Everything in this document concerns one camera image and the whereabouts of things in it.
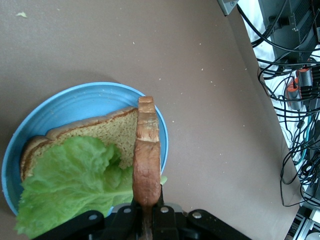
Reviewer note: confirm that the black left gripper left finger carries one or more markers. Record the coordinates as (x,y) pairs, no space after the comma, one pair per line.
(120,225)

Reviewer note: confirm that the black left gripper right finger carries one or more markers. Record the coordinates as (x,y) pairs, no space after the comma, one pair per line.
(175,225)

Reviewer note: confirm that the green lettuce leaf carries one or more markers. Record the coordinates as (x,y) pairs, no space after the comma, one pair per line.
(70,180)

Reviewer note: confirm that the brown bread slice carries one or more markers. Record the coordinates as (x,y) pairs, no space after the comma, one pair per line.
(112,130)
(147,155)

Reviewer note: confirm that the blue plate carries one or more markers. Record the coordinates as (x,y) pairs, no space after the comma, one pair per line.
(82,102)

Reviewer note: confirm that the black electronics box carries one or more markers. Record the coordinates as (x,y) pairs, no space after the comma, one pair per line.
(300,22)

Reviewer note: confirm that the aluminium frame rail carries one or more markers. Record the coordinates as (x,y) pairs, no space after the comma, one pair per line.
(305,225)

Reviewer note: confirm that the aluminium table edge bracket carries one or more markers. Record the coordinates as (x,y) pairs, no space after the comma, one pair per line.
(226,6)

